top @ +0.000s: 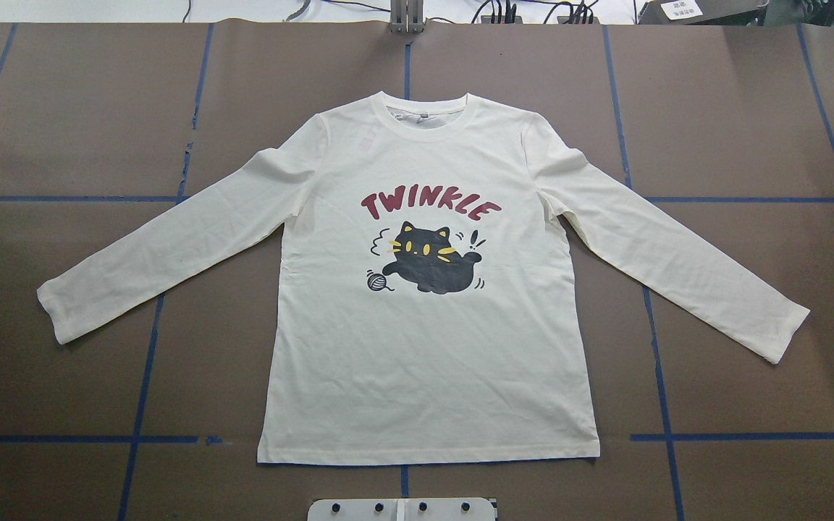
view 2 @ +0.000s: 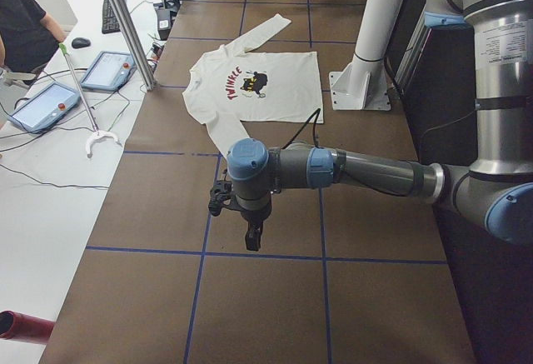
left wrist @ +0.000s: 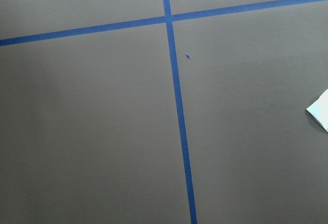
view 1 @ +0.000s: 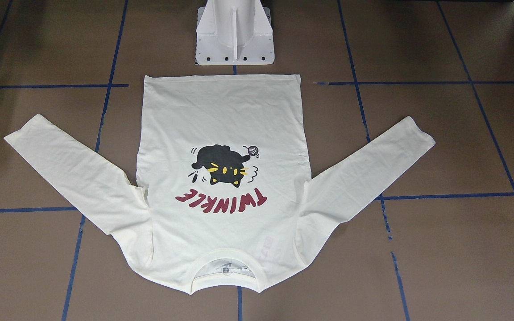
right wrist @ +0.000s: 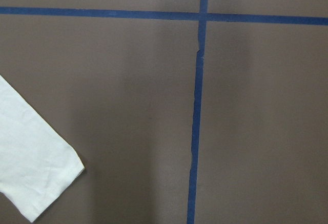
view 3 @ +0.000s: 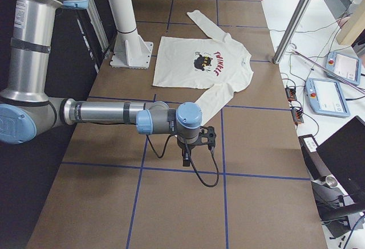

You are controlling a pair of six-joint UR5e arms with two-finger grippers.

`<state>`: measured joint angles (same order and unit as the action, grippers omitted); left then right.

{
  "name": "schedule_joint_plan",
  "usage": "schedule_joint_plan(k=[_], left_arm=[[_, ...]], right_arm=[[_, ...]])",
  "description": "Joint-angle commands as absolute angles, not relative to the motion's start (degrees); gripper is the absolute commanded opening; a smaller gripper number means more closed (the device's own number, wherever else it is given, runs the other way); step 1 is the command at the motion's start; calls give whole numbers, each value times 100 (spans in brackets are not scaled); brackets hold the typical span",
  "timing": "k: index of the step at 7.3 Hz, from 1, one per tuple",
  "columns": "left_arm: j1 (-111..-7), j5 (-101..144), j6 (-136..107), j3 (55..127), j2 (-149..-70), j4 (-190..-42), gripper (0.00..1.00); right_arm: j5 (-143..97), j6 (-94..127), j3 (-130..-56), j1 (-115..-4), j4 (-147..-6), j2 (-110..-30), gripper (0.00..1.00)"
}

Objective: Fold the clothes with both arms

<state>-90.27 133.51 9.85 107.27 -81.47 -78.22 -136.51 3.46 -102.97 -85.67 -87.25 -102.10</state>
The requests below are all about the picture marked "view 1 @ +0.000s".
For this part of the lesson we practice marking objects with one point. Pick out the cream long-sleeve printed shirt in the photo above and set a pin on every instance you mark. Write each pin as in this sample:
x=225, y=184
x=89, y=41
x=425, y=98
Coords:
x=224, y=193

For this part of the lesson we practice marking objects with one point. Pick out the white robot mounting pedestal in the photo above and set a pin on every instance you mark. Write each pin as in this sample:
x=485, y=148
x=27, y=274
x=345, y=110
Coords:
x=234, y=32

